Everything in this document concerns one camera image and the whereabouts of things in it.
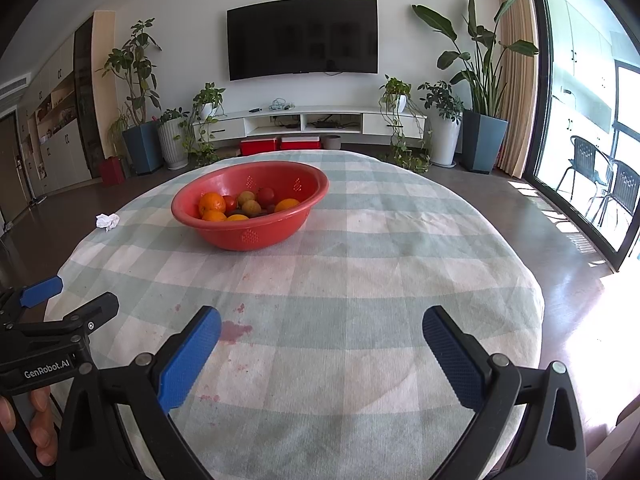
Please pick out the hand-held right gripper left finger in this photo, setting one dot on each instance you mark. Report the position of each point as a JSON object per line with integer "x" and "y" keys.
{"x": 192, "y": 355}

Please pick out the black-framed glass sliding door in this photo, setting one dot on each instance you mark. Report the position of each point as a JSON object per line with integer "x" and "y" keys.
{"x": 537, "y": 110}

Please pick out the white air vent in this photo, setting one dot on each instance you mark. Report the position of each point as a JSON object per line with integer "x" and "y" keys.
{"x": 12, "y": 87}

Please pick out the dark purple plum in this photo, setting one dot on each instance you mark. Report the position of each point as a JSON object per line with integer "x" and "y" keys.
{"x": 270, "y": 208}

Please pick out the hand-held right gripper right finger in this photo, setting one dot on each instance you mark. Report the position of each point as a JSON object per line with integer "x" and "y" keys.
{"x": 452, "y": 355}

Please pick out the tall plant in blue pot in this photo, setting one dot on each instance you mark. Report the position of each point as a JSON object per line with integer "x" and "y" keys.
{"x": 142, "y": 150}

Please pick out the checked green white tablecloth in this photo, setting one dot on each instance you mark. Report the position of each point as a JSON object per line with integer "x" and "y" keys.
{"x": 375, "y": 270}

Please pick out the brown door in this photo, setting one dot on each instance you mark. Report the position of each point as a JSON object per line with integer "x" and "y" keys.
{"x": 10, "y": 165}

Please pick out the red tomato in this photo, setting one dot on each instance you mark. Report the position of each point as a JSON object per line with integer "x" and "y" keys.
{"x": 230, "y": 202}
{"x": 265, "y": 194}

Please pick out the plant in white ribbed pot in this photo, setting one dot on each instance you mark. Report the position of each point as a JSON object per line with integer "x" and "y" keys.
{"x": 172, "y": 145}

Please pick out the red container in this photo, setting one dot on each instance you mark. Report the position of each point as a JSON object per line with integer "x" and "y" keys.
{"x": 112, "y": 170}

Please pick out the small grey pot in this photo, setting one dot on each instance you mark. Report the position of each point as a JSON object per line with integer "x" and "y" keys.
{"x": 331, "y": 141}

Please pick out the brown kiwi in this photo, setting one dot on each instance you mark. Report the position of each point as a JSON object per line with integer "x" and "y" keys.
{"x": 250, "y": 207}

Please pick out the red plastic colander bowl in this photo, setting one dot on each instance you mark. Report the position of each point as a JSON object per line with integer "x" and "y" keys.
{"x": 250, "y": 235}

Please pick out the white balcony cabinet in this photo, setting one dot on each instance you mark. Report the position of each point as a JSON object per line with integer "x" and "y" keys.
{"x": 575, "y": 50}

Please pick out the white wall storage cabinet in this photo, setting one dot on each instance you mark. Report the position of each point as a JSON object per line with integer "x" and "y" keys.
{"x": 65, "y": 155}

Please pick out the black wall television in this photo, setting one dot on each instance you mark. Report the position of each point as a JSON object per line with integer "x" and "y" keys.
{"x": 300, "y": 37}

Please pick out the bushy plant in white pot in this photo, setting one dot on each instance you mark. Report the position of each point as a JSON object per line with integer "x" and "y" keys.
{"x": 444, "y": 135}

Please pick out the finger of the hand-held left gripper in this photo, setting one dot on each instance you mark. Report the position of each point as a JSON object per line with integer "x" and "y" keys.
{"x": 42, "y": 290}
{"x": 97, "y": 310}

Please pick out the large smooth orange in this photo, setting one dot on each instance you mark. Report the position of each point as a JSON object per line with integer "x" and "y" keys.
{"x": 237, "y": 218}

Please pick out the beige curtain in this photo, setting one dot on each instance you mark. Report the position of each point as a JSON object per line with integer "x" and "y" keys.
{"x": 517, "y": 100}

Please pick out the white television cabinet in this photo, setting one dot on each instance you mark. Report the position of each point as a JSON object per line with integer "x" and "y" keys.
{"x": 350, "y": 110}

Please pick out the crumpled white tissue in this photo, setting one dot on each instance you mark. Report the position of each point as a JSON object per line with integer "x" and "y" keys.
{"x": 107, "y": 220}

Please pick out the person's left hand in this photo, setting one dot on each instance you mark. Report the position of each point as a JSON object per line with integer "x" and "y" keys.
{"x": 42, "y": 420}

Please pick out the black set-top box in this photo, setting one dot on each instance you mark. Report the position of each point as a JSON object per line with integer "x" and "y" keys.
{"x": 325, "y": 122}

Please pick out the trailing pothos in white pot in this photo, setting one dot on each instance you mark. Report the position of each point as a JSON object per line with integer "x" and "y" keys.
{"x": 395, "y": 87}
{"x": 207, "y": 97}

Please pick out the dark wall panel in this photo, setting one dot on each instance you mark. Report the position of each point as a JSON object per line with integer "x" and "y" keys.
{"x": 82, "y": 95}

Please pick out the yellow-red fruit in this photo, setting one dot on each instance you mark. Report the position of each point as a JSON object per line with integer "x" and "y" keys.
{"x": 245, "y": 195}

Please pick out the large-leaf plant in grey-blue pot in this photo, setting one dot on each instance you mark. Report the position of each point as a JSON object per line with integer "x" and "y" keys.
{"x": 482, "y": 140}

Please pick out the mandarin orange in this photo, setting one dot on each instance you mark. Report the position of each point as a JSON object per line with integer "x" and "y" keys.
{"x": 212, "y": 202}
{"x": 214, "y": 216}

